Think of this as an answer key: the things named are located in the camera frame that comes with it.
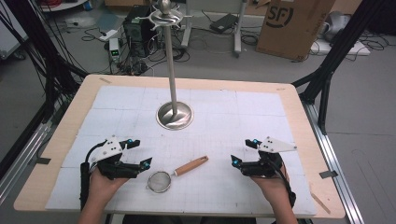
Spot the person's left hand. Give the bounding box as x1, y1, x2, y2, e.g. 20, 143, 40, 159
88, 167, 129, 203

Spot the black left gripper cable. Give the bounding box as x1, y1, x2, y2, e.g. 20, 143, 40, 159
79, 139, 108, 212

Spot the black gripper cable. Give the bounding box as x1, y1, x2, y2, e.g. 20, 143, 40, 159
268, 158, 298, 209
79, 139, 108, 212

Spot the brown cardboard box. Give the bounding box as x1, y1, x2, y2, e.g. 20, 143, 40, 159
255, 0, 336, 62

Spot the tangle of black floor cables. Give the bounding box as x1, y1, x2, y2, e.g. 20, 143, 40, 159
80, 26, 191, 77

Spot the black frame strut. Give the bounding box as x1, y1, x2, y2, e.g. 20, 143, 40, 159
291, 0, 389, 135

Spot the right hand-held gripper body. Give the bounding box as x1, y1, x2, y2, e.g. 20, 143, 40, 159
241, 135, 299, 179

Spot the black computer tower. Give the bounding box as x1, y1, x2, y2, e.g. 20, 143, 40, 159
122, 4, 158, 59

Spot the flat black device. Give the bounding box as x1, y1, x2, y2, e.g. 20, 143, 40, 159
209, 12, 239, 35

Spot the small device with green display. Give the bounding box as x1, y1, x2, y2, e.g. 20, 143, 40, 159
108, 37, 121, 63

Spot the flat white board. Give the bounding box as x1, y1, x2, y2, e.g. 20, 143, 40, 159
310, 38, 372, 57

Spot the mesh strainer with wooden handle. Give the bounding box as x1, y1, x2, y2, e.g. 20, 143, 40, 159
146, 155, 210, 194

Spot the white gridded mat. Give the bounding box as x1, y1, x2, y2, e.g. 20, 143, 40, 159
45, 85, 318, 218

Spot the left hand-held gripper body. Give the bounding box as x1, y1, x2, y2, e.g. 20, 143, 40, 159
90, 134, 129, 181

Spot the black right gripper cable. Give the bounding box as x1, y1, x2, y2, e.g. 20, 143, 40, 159
268, 158, 298, 209

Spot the person's right hand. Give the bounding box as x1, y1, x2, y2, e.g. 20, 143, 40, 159
249, 166, 291, 206

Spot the grey rounded device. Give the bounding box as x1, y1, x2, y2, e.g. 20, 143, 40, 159
322, 10, 352, 42

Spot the white power strip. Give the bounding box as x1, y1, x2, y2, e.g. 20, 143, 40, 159
98, 29, 121, 43

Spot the metal utensil stand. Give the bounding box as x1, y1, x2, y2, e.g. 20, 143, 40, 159
138, 0, 195, 132

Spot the thin wooden stick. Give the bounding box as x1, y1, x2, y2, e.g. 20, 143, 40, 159
309, 189, 332, 216

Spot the grey metal floor stand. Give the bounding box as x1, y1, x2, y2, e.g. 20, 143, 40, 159
180, 0, 250, 59

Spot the aluminium rail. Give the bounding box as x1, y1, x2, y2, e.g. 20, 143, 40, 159
301, 100, 366, 224
0, 101, 64, 206

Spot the black frame with cables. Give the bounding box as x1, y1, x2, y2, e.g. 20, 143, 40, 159
0, 0, 89, 123

